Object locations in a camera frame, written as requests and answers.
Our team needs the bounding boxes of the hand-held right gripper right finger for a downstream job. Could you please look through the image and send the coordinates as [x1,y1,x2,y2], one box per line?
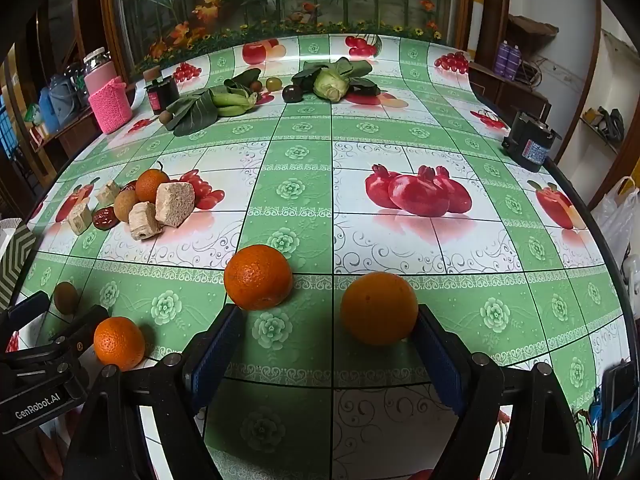
[412,304,591,480]

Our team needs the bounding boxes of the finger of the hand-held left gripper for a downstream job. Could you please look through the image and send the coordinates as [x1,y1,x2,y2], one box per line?
[0,290,51,333]
[0,305,110,391]

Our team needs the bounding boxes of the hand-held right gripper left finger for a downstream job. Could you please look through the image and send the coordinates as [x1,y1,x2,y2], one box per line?
[62,304,246,480]

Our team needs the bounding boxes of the large orange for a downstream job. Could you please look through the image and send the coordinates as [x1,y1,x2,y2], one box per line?
[340,272,419,347]
[223,244,294,311]
[93,316,146,372]

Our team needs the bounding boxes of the white tray with striped rim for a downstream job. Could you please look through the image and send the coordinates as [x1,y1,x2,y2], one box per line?
[0,217,38,311]

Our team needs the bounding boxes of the large beige porous block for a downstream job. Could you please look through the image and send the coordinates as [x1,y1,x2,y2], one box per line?
[155,181,196,227]

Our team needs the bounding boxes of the tan longan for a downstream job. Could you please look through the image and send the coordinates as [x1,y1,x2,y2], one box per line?
[113,191,138,222]

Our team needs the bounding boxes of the small orange with stem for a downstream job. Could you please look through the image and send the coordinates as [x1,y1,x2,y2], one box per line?
[135,162,171,204]

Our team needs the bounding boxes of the fruit printed green tablecloth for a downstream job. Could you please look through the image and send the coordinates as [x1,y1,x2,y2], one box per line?
[7,32,626,480]

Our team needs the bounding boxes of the blue thermos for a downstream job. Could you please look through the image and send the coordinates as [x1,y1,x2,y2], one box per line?
[37,85,63,128]

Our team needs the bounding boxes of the grey blue thermos kettle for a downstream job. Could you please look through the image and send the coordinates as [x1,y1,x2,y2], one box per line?
[50,75,91,121]

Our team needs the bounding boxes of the pink knitted sleeve jar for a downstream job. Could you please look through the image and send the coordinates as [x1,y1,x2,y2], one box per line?
[82,47,135,135]

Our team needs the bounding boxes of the white plastic bag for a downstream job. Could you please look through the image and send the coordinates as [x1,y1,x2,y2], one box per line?
[590,175,640,271]

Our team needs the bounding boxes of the black box device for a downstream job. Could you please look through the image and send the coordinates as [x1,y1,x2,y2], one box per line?
[501,110,563,173]

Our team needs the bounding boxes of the large dark green leaves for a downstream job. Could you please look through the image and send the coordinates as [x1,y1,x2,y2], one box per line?
[165,89,221,137]

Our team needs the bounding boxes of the dark jar with red label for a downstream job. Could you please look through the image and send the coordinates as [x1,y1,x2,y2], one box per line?
[146,77,181,114]

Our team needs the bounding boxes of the green bananas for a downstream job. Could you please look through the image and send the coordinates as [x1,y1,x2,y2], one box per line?
[207,85,258,117]

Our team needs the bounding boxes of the green bok choy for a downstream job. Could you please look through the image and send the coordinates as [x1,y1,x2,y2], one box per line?
[291,56,373,102]

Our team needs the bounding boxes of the dark object with blue strap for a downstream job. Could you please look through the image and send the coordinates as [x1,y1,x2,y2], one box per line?
[575,360,640,480]

